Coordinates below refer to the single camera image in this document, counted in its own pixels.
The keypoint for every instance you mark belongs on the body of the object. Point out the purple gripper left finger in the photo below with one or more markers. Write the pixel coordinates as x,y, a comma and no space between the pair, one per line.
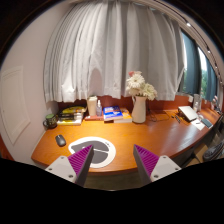
73,168

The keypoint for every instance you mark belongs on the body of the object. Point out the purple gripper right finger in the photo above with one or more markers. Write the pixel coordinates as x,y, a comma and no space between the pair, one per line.
152,167

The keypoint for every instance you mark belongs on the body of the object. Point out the round grey white mouse pad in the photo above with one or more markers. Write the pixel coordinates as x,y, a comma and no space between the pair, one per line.
104,150

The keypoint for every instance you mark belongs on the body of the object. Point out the black computer mouse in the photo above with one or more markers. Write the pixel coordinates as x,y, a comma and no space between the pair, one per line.
60,140

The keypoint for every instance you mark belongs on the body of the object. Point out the red flat tray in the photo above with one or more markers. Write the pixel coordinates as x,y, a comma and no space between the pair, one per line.
94,118

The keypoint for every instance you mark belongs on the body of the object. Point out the stack of books left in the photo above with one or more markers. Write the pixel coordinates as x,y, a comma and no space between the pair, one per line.
71,116

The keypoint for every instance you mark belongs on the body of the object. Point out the orange book under blue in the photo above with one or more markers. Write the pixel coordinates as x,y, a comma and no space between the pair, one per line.
127,118

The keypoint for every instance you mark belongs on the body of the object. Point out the dark green mug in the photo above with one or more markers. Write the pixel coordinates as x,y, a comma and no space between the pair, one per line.
50,121

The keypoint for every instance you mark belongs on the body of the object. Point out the white ceramic pitcher vase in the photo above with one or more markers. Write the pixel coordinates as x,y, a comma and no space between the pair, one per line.
139,109

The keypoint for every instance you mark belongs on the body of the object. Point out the small clear sanitizer bottle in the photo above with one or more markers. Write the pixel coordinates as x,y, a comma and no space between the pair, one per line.
99,108

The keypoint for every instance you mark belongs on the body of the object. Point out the beige cylindrical container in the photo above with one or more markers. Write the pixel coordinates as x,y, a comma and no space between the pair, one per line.
91,104

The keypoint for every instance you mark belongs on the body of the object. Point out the silver laptop on stand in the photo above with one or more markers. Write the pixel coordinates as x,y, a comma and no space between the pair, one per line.
188,112

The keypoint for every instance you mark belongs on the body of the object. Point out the white paper sheet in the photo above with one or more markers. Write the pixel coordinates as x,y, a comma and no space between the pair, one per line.
198,124

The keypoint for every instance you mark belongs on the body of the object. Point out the black office chair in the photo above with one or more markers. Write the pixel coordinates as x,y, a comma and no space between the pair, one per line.
217,147

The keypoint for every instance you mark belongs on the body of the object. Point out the white flower bouquet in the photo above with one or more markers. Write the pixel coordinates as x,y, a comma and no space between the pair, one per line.
137,86

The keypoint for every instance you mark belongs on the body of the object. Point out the white sheer curtain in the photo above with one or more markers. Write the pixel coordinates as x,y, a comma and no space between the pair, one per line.
96,45

